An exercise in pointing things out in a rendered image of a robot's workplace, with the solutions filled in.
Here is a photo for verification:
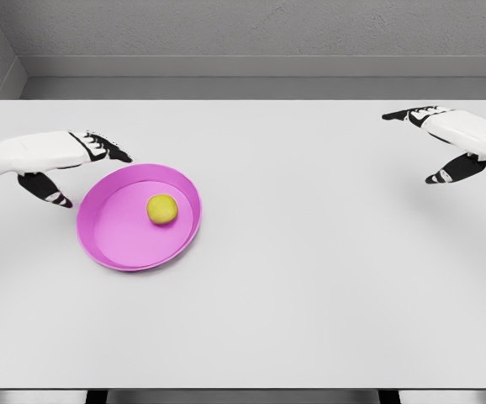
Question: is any yellow-green apple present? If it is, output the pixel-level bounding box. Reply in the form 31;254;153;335
146;194;180;226

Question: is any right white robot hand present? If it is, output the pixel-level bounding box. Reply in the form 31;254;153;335
381;105;486;185

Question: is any pink round plate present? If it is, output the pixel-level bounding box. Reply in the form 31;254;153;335
76;162;203;274

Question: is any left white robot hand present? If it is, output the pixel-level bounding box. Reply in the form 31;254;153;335
10;130;134;210

